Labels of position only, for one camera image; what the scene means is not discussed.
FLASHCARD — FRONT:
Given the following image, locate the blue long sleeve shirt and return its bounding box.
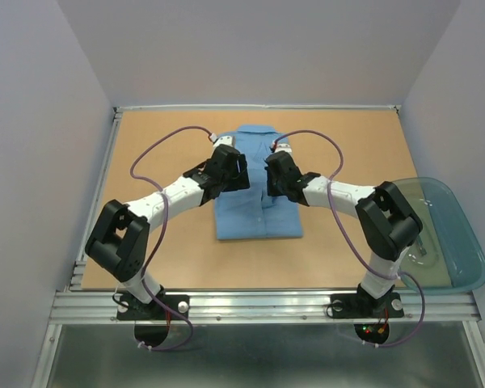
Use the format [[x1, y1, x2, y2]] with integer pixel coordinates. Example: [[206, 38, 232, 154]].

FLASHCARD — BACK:
[[214, 124, 303, 241]]

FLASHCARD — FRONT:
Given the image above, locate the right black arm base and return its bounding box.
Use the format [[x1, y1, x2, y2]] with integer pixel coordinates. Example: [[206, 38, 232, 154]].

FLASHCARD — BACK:
[[325, 293, 405, 345]]

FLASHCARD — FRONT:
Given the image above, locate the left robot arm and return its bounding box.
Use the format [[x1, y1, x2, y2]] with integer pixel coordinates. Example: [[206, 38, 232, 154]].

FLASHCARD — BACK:
[[85, 144, 250, 318]]

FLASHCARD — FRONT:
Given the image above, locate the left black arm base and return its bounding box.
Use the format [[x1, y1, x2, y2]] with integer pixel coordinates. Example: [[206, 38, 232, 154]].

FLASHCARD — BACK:
[[112, 291, 194, 352]]

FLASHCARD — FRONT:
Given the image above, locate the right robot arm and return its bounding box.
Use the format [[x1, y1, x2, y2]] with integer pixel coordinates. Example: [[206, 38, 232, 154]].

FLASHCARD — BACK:
[[265, 150, 423, 318]]

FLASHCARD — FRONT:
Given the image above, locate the small object inside bin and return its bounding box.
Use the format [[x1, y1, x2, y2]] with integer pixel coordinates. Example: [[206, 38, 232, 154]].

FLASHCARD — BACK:
[[416, 236, 427, 256]]

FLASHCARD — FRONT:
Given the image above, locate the translucent teal plastic bin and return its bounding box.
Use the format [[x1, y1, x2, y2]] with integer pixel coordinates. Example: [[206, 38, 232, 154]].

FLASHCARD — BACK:
[[394, 177, 485, 295]]

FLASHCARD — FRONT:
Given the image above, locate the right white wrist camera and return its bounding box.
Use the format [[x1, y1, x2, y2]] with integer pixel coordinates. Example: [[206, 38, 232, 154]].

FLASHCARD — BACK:
[[270, 141, 293, 154]]

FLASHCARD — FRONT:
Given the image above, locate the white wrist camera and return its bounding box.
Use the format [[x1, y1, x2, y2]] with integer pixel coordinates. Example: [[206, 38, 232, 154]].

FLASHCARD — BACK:
[[209, 133, 235, 148], [270, 141, 293, 154]]

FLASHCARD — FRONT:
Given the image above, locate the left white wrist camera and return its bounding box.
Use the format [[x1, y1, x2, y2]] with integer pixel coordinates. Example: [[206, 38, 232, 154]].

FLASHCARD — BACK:
[[209, 133, 235, 148]]

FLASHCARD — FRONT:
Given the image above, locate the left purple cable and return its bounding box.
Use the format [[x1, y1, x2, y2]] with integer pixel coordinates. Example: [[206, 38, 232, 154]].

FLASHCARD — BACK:
[[129, 126, 217, 352]]

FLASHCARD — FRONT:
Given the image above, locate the aluminium mounting rail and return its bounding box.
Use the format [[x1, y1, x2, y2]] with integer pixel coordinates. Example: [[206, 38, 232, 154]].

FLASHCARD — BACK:
[[33, 289, 485, 387]]

